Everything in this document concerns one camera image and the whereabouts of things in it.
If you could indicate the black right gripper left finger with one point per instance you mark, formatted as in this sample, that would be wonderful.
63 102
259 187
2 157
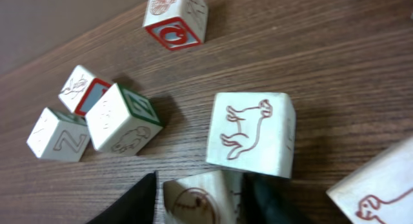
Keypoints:
135 206

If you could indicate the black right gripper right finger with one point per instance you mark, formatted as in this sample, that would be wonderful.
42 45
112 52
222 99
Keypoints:
262 204

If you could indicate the red number six block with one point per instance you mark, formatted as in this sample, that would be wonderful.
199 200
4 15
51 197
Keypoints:
209 198

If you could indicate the green letter wooden block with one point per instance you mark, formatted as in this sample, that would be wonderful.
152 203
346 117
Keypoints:
253 131

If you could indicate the wooden block animal drawing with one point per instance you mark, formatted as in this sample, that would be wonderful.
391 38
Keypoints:
122 122

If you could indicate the wooden block letter Z side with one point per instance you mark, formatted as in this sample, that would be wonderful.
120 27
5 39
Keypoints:
59 136

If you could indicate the wooden block number one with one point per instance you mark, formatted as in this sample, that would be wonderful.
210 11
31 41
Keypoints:
381 190

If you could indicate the red edged wooden block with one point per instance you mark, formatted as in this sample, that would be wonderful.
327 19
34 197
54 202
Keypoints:
83 89

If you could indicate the red letter Q block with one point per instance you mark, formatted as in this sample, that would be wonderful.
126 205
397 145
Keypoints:
176 24

